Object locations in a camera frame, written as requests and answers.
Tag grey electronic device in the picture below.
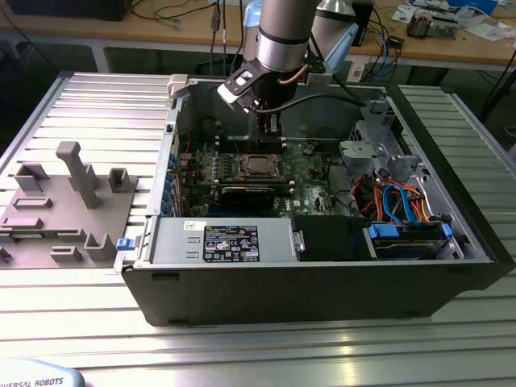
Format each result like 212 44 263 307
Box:
427 15 460 40

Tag black box on desk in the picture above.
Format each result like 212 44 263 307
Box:
7 0 132 22

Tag silver metal drive cage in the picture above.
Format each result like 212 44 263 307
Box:
338 100 424 178

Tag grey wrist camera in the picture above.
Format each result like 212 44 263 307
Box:
305 64 335 88

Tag metal CPU cooler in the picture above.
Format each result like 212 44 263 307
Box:
406 10 431 40

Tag black plastic shroud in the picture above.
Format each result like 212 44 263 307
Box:
292 215 378 263

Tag grey power supply unit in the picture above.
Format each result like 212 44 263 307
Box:
151 217 298 265

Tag hard disk in blue carrier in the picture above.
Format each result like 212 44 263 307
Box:
364 221 453 262

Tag green motherboard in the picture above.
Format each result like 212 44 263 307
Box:
179 138 344 218

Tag CPU socket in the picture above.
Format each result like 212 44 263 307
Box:
236 154 285 181

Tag black RAM slot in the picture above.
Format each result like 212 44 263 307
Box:
218 180 294 193
217 136 285 147
219 144 283 155

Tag blue cardboard box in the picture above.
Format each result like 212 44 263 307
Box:
447 0 501 12

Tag black graphics card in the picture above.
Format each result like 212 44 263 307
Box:
211 185 279 211

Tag orange wire bundle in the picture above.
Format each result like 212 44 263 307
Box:
360 179 436 223

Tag black camera cable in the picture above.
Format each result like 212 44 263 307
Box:
252 93 368 113

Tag blue data wire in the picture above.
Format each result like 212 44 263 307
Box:
381 181 404 226
394 184 418 227

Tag pale grey case latch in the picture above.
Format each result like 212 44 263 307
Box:
166 73 191 99

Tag tall black box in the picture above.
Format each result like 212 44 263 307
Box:
353 0 375 48

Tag metal wire locking lever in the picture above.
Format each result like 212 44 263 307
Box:
228 127 243 163

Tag wooden desk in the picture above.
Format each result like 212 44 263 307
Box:
0 0 516 69

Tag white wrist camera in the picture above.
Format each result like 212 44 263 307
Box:
216 66 261 114

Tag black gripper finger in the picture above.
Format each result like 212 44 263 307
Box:
259 110 283 153

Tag metal socket cover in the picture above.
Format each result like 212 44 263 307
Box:
239 154 283 181

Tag grey parts rack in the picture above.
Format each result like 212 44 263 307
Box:
0 140 141 270

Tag silver topped CPU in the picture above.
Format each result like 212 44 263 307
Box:
247 155 272 173

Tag white papers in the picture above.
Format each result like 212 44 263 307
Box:
463 22 515 41

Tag black PC case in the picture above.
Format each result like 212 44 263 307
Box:
114 73 516 328

